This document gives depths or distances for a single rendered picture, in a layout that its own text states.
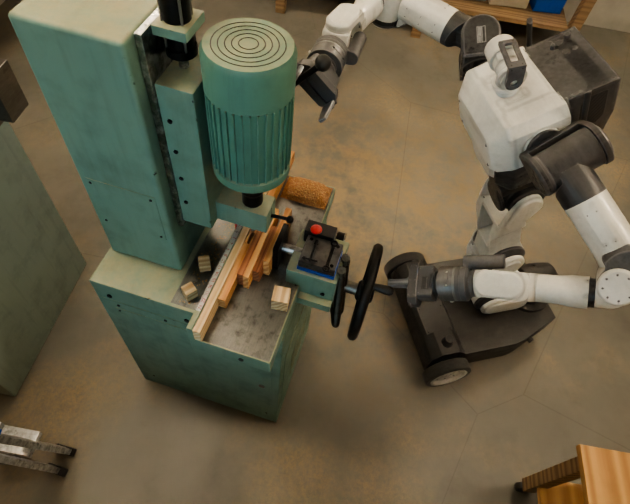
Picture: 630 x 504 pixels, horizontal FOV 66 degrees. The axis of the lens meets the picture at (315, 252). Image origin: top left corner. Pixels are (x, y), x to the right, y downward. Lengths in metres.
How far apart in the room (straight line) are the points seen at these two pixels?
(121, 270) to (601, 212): 1.21
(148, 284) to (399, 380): 1.21
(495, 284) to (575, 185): 0.27
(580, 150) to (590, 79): 0.20
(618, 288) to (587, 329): 1.55
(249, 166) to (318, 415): 1.31
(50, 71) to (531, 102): 1.00
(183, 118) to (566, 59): 0.87
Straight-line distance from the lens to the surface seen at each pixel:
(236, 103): 0.92
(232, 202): 1.24
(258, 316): 1.25
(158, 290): 1.44
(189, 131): 1.05
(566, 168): 1.15
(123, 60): 0.96
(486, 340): 2.23
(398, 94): 3.43
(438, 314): 2.18
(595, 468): 1.81
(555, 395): 2.47
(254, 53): 0.93
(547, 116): 1.23
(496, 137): 1.23
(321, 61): 1.07
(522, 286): 1.19
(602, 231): 1.16
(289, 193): 1.46
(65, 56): 1.04
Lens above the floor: 2.02
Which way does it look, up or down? 55 degrees down
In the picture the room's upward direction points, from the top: 9 degrees clockwise
